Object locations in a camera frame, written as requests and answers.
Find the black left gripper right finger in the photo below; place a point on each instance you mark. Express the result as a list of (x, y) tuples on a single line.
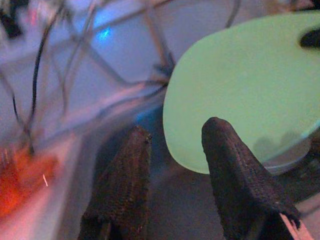
[(237, 180)]

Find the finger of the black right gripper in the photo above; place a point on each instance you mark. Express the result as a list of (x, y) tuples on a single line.
[(312, 39)]

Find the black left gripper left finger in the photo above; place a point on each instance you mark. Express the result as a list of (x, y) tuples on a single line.
[(125, 187)]

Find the light green plate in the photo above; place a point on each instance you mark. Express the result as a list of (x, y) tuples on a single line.
[(237, 82)]

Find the orange plate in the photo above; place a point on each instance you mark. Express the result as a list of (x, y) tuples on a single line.
[(17, 185)]

